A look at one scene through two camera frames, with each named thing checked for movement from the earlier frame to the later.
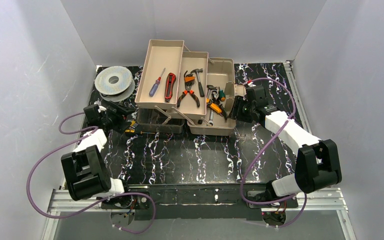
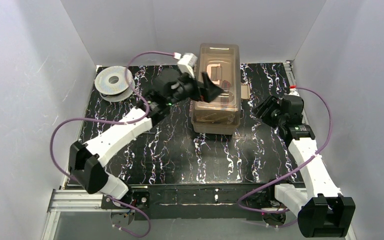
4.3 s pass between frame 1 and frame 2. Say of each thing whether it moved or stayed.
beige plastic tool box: moved
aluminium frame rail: stayed
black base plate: stayed
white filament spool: stayed
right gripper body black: moved
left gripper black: moved
